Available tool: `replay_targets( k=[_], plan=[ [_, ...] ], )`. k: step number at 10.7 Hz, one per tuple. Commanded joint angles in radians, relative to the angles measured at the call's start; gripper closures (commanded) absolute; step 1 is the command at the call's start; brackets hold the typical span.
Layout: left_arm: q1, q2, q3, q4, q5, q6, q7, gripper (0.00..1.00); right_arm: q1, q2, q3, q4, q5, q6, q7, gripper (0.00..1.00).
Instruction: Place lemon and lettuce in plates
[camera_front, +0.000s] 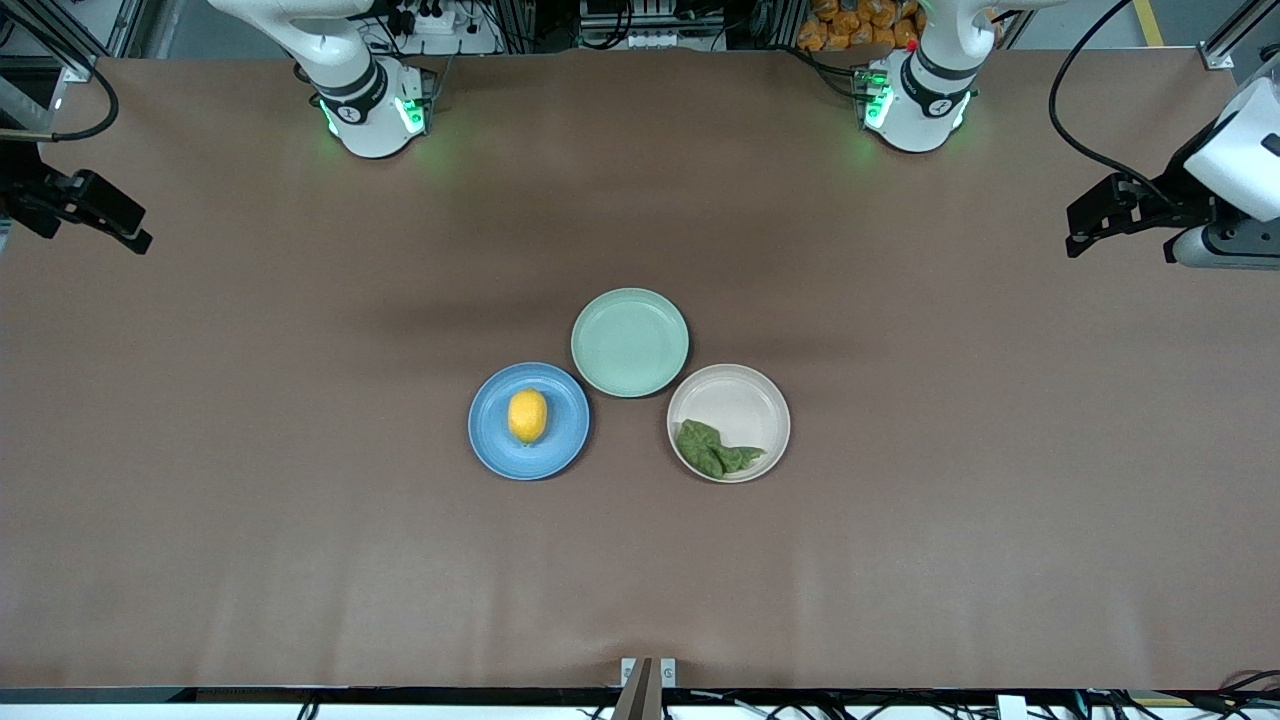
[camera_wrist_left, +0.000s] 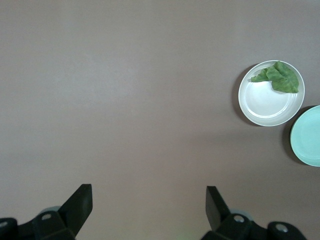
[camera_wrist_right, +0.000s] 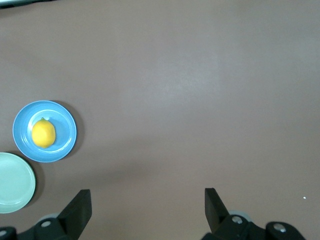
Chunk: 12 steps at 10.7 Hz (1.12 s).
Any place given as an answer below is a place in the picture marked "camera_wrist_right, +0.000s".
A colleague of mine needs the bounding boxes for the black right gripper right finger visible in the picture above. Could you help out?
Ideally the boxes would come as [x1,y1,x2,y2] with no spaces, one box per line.
[201,187,309,240]

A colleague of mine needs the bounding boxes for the yellow lemon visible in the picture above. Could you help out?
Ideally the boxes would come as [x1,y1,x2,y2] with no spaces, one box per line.
[31,117,57,149]

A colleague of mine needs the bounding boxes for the blue plate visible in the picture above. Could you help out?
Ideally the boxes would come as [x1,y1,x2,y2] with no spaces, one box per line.
[12,100,78,164]

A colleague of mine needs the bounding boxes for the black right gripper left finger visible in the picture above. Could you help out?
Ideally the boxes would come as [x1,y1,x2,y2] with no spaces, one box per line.
[0,189,93,240]

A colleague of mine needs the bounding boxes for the green plate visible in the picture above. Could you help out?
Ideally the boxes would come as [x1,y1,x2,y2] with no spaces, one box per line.
[0,152,37,215]

